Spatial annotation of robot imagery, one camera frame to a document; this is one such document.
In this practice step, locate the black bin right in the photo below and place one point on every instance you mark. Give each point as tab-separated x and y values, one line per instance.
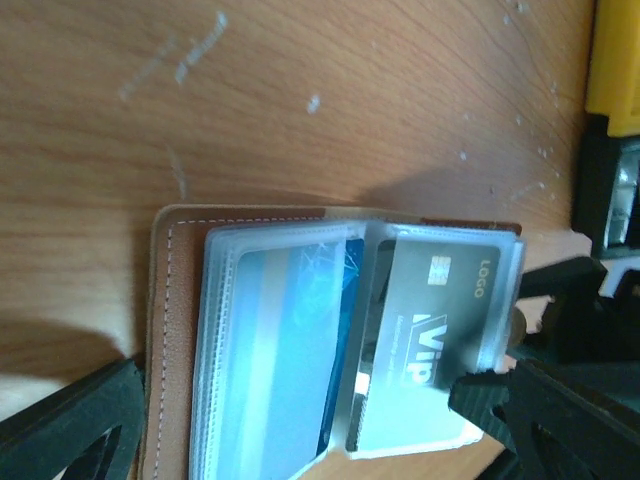
606	193

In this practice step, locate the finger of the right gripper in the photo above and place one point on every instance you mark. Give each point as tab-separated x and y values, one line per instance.
579	325

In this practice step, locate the black VIP credit card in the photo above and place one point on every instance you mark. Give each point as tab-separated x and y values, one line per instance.
429	304

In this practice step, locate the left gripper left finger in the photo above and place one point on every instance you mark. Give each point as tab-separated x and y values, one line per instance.
90	429

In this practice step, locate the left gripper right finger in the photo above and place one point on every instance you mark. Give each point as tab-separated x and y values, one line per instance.
556	422

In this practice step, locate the yellow bin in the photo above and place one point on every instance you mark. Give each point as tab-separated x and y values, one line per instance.
613	81

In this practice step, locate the brown leather card holder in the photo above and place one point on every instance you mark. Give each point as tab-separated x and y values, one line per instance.
177	249

